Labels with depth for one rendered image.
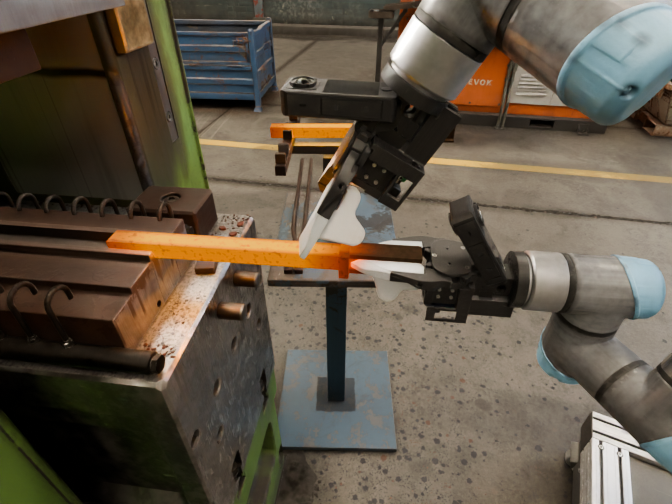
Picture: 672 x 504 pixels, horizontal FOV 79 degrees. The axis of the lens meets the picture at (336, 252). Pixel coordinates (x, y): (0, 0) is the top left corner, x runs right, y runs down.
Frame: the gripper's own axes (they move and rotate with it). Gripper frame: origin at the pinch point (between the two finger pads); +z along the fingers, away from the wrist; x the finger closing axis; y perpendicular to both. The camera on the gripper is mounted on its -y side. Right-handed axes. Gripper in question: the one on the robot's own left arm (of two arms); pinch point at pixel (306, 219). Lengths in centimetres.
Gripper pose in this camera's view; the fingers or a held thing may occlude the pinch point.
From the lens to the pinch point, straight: 50.3
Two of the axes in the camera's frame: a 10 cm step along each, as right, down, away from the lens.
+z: -4.8, 6.6, 5.7
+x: 1.2, -6.0, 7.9
